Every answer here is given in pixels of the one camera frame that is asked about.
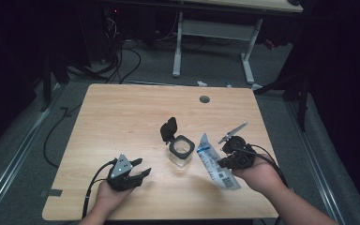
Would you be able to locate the metal floor rail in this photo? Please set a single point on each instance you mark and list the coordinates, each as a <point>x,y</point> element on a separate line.
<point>18,153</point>
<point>315,165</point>

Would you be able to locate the dark computer tower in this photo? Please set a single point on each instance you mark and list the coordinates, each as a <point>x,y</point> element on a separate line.
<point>100,31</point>

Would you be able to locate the clear jar with black lid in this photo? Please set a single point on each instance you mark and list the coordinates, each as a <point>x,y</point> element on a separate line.
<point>181,148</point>

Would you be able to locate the black stand legs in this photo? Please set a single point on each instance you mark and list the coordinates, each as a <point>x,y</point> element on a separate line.
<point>301,103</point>
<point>47,84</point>

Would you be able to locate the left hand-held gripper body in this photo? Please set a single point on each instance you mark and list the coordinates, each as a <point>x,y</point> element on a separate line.
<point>120,168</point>

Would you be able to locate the grey tape piece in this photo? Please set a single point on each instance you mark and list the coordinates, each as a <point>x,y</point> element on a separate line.
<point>51,193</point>

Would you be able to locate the white paper scrap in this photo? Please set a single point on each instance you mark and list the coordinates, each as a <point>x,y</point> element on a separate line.
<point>201,83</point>

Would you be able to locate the small red object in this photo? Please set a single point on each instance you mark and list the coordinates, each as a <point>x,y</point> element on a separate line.
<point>269,44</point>

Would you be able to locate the person's left hand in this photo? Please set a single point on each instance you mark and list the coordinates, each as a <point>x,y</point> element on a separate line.
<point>109,200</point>

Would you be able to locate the white-legged wooden desk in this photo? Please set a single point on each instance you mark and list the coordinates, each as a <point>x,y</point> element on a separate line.
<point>214,29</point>

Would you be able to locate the white and blue pouch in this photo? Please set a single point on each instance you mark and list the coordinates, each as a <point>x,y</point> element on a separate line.
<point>214,168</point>

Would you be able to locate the person's right hand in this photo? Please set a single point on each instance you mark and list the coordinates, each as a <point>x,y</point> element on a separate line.
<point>262,176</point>

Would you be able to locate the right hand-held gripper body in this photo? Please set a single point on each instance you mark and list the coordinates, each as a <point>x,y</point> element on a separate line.
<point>242,156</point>

